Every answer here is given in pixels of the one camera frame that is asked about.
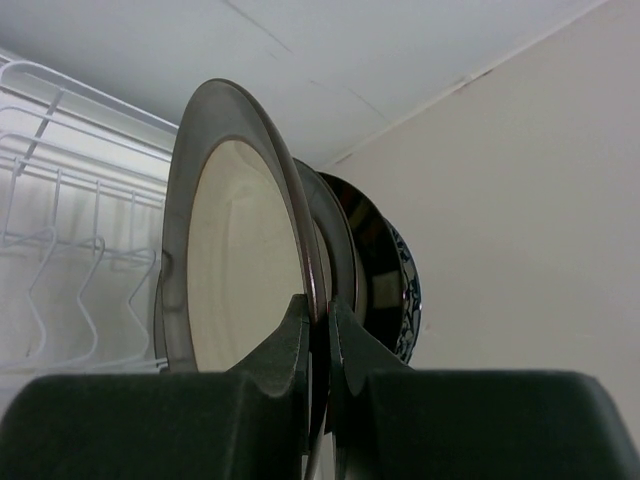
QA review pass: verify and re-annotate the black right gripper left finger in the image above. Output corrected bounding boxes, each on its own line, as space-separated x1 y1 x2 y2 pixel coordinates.
1 295 310 479

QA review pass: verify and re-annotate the grey rim plate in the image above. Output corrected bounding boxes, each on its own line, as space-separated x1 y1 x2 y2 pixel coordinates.
158 79 329 479
294 159 360 314

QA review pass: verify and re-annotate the dark striped rim plate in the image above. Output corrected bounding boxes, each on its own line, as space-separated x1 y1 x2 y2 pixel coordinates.
321 173 413 363

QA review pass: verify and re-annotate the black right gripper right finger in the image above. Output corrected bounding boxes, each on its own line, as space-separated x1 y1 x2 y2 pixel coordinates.
328 300 639 479

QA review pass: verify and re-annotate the white wire dish rack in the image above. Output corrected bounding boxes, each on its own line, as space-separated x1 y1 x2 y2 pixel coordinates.
1 54 177 390

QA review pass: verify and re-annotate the blue floral white plate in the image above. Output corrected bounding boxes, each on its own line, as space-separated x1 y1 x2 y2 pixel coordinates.
387 221 422 364

